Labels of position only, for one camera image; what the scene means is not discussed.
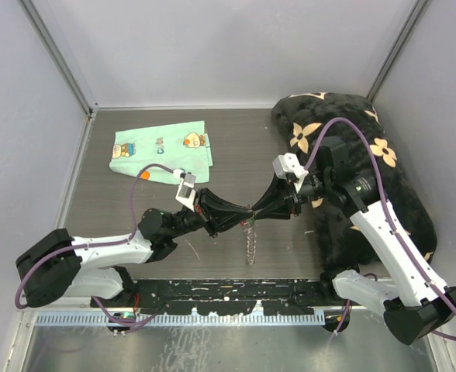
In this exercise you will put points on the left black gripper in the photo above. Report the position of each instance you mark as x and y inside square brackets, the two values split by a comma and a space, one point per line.
[217, 214]

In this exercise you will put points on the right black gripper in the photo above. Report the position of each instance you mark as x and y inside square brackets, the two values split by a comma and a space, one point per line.
[279, 200]

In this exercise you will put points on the metal keyring disc with rings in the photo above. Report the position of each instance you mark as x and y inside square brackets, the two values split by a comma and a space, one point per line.
[250, 234]

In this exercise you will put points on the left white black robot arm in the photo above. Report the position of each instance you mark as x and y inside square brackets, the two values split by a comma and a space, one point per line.
[61, 265]

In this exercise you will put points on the green cartoon print cloth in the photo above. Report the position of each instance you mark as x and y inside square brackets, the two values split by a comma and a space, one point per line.
[176, 146]

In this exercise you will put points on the black floral plush pillow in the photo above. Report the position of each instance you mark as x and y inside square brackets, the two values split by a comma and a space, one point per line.
[299, 120]

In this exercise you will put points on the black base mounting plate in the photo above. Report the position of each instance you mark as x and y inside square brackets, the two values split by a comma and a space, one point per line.
[226, 297]

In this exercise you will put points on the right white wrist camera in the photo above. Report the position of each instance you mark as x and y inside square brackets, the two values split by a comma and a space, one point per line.
[288, 168]

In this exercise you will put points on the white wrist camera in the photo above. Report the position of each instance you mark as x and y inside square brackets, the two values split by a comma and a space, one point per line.
[288, 168]
[186, 190]

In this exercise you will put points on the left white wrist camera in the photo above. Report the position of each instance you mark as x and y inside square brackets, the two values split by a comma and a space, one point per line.
[186, 190]

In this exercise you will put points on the white slotted cable duct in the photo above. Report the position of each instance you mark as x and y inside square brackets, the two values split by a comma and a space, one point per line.
[257, 318]

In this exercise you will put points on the right aluminium frame post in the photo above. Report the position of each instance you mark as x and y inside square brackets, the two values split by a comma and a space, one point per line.
[407, 30]

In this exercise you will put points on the aluminium frame post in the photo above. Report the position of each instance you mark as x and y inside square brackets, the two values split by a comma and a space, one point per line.
[45, 22]
[407, 30]

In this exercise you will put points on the left aluminium frame post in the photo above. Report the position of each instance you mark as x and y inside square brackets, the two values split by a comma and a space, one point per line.
[45, 22]

